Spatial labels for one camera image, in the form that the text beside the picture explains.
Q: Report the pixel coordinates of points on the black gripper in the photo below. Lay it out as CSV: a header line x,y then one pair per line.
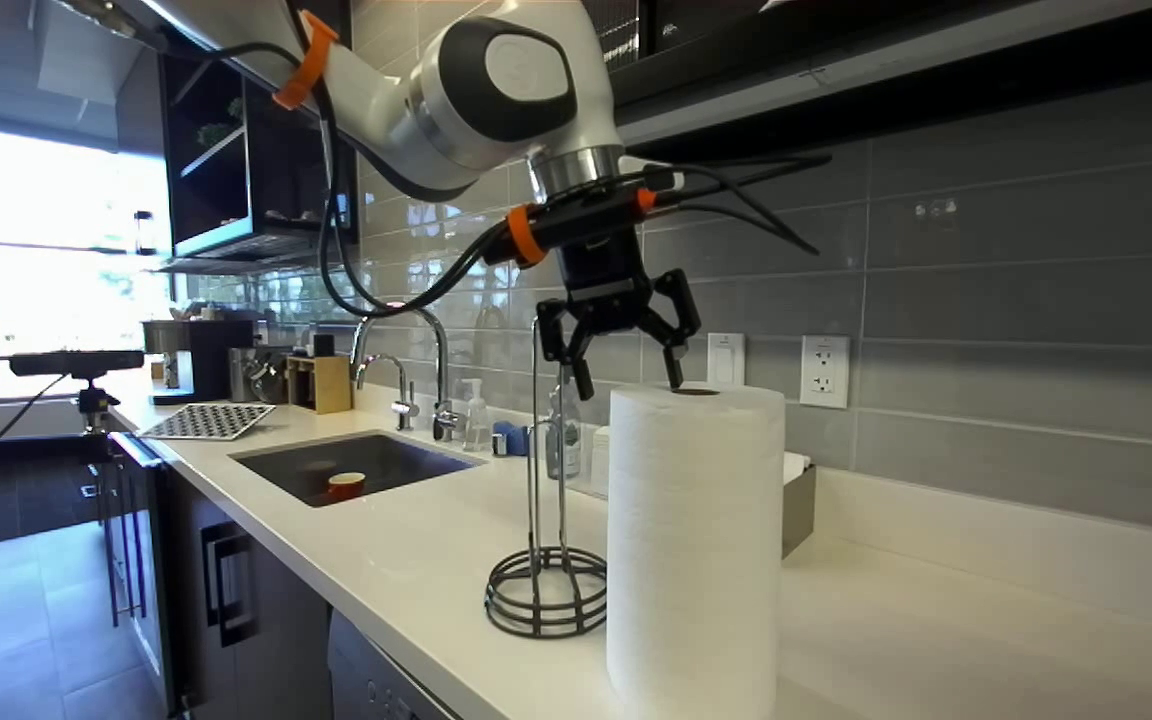
x,y
603,274

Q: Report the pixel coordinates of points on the white paper towel roll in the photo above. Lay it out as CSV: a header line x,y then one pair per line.
x,y
699,560

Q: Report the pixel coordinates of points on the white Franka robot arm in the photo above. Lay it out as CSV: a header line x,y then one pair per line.
x,y
471,93

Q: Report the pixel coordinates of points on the clear acrylic folded towel dispenser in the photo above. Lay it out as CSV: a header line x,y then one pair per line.
x,y
597,460

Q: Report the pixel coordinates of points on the metal napkin holder with napkins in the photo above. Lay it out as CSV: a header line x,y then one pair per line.
x,y
798,506

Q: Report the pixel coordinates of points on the clear soap bottle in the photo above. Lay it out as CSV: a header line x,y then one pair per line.
x,y
471,424

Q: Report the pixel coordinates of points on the tall chrome sink faucet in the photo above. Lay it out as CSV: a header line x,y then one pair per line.
x,y
439,361

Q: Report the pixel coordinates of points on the small chrome tap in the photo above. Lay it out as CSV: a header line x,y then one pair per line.
x,y
402,392

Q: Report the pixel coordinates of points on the dark undermount sink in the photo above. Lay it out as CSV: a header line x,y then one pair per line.
x,y
350,460

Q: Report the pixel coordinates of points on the wooden knife block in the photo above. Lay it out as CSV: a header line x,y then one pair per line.
x,y
321,387

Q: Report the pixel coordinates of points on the orange item in sink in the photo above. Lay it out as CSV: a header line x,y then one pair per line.
x,y
344,484

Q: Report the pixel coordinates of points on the steel canister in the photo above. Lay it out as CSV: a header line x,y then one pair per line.
x,y
257,372

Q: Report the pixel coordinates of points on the dark open shelf cabinet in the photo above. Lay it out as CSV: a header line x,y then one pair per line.
x,y
250,175

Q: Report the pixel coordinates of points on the black coffee machine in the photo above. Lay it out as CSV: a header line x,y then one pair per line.
x,y
201,353

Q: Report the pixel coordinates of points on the perforated dish drying mat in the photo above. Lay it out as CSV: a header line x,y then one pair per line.
x,y
208,421

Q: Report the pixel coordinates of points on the dark lower cabinet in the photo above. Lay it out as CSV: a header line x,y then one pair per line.
x,y
270,626

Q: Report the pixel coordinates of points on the bright window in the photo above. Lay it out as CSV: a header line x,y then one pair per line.
x,y
58,265

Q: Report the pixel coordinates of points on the white wall switch plate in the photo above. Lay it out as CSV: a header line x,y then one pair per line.
x,y
726,361

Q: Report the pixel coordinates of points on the black wrist camera orange mount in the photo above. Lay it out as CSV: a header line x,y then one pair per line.
x,y
589,212

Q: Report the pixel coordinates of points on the white duplex wall outlet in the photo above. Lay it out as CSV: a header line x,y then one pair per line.
x,y
825,371

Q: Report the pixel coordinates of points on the dark upper wall cabinet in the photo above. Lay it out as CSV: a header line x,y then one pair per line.
x,y
897,53

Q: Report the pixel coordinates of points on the black camera on tripod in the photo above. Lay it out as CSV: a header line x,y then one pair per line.
x,y
78,361

